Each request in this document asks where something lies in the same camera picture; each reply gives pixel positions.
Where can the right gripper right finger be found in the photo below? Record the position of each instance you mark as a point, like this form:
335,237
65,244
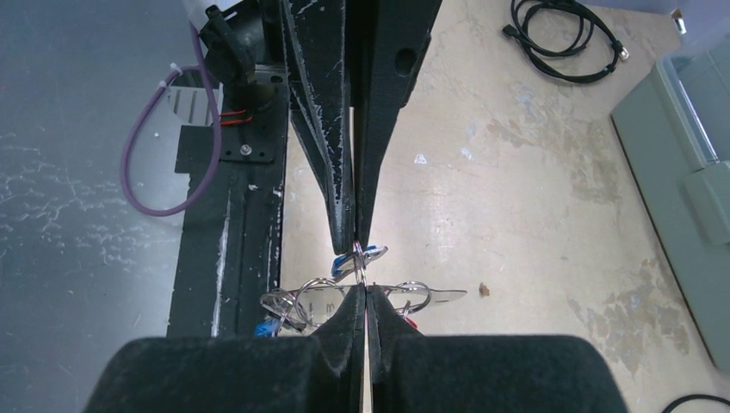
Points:
412,372

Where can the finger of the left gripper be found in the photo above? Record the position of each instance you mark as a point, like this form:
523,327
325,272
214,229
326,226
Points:
388,41
314,38

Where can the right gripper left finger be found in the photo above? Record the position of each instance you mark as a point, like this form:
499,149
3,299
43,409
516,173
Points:
317,373

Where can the metal keyring with keys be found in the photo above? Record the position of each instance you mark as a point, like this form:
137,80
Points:
302,311

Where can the key with blue tag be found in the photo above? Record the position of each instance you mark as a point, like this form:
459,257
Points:
356,260

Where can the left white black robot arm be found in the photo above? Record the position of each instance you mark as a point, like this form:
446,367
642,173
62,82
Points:
240,36

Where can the green plastic toolbox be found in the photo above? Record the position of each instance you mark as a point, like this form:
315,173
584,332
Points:
674,129

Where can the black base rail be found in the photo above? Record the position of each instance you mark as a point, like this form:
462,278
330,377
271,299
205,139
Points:
230,249

